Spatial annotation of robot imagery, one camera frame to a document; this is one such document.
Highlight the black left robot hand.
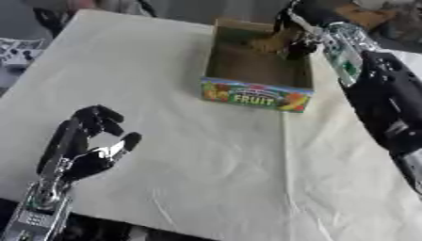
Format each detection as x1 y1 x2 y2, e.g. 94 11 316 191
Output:
34 104 144 186

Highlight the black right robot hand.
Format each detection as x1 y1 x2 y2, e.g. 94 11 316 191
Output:
271 0 353 61

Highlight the tan toy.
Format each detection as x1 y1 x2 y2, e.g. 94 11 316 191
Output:
249 28 303 55

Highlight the cardboard box with colourful print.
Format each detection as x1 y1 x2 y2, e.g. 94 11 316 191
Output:
199 17 317 114

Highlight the brown cardboard piece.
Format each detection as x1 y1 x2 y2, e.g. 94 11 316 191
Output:
333 3 401 31

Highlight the white device with black knobs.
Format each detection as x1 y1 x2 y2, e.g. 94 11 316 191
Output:
0 37 50 72

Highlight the person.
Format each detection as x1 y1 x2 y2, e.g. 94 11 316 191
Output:
64 0 158 18

